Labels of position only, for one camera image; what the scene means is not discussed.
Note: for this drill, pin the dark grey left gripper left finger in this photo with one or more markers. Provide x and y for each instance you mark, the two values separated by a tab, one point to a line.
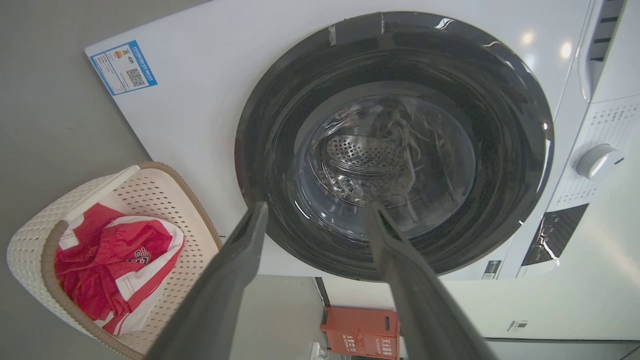
220	290

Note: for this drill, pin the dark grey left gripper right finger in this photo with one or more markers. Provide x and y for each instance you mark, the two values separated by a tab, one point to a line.
415	295

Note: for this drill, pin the cream perforated laundry basket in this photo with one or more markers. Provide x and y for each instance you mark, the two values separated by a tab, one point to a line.
165	195

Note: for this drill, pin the red fire equipment box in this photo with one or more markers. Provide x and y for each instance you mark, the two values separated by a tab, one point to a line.
357	332

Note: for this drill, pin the white and red jersey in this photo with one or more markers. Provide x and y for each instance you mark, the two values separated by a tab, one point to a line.
145	290

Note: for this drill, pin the small dark sticker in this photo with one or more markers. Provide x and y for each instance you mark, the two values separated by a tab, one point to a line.
491	269

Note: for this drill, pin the white power strip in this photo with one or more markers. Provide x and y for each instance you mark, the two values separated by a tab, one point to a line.
319	351

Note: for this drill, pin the black display panel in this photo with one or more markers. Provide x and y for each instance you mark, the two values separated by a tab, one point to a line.
555	235

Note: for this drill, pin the dark round washing machine door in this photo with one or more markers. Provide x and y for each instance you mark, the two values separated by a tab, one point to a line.
500	150

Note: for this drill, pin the white front-load washing machine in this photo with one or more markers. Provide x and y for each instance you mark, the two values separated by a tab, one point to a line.
200	100

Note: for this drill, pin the white control knob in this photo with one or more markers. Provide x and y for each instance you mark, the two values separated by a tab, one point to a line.
597	162

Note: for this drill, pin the blue energy label sticker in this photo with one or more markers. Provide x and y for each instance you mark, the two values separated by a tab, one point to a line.
123	67

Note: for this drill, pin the white detergent drawer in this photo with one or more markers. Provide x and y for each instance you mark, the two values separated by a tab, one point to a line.
612	50

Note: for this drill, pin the small grey wall label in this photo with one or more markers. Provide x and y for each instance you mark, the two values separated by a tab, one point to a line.
517	326

